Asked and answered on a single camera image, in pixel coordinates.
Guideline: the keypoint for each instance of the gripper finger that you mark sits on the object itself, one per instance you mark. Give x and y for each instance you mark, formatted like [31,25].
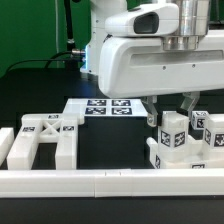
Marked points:
[149,105]
[189,102]

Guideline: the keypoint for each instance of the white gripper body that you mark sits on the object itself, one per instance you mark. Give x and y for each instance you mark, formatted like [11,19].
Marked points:
[161,48]

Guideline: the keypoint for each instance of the white chair seat part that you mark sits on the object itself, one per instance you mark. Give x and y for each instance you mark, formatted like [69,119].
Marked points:
[190,158]

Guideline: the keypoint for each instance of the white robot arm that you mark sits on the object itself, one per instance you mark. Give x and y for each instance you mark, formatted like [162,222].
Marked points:
[100,11]

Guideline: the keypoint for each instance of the white tagged cube right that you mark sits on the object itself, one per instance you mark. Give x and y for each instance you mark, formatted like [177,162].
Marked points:
[197,119]

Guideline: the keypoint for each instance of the white marker base plate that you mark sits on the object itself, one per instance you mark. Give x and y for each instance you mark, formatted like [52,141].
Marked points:
[106,107]

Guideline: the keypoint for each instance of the white front fence wall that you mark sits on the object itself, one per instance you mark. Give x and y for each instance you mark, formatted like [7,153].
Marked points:
[111,183]

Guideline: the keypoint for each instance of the white fence wall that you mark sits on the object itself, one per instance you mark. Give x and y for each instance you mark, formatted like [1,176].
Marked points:
[111,183]
[6,142]

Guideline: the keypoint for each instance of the white chair back frame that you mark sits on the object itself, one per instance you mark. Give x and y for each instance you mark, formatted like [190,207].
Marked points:
[36,129]

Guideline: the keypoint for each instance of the white left fence wall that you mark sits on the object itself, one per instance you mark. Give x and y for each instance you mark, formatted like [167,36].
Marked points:
[6,142]

